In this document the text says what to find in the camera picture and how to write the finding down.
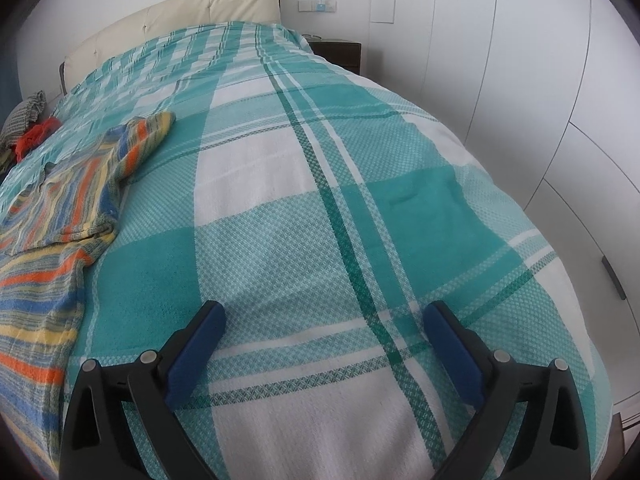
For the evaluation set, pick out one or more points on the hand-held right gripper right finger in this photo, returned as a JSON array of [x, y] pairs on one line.
[[455, 355]]

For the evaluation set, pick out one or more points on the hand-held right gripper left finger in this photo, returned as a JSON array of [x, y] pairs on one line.
[[192, 355]]

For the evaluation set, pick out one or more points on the striped knit sweater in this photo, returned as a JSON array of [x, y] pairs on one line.
[[50, 210]]

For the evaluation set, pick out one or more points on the teal plaid blanket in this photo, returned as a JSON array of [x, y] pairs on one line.
[[310, 220]]

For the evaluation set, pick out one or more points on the red cloth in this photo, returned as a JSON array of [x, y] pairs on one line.
[[35, 137]]

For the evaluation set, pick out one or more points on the white wardrobe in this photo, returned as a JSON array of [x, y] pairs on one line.
[[540, 85]]

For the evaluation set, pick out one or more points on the grey checked folded cloth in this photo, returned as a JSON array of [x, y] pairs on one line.
[[22, 115]]

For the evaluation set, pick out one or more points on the dark wooden nightstand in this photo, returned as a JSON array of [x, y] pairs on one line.
[[340, 55]]

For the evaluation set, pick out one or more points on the cream padded headboard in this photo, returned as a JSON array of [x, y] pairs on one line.
[[165, 20]]

